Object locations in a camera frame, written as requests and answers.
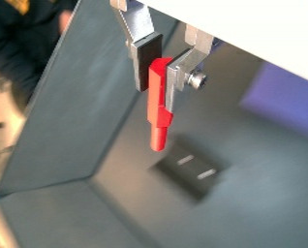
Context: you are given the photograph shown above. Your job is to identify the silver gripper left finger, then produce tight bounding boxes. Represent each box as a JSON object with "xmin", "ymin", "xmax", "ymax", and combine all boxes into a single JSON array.
[{"xmin": 109, "ymin": 0, "xmax": 162, "ymax": 92}]

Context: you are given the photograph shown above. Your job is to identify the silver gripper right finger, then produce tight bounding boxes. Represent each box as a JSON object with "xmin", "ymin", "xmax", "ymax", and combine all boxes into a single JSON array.
[{"xmin": 164, "ymin": 24, "xmax": 213, "ymax": 112}]

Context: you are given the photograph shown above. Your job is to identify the red peg object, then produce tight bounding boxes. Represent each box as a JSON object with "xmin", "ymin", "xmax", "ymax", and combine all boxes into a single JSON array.
[{"xmin": 148, "ymin": 57, "xmax": 173, "ymax": 151}]

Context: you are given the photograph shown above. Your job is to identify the purple board block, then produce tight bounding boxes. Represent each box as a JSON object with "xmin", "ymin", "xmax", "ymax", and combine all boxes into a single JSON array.
[{"xmin": 241, "ymin": 62, "xmax": 308, "ymax": 136}]

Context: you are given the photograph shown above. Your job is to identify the black angled holder stand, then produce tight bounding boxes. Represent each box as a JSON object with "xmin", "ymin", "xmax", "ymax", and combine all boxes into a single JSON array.
[{"xmin": 150, "ymin": 137, "xmax": 230, "ymax": 204}]

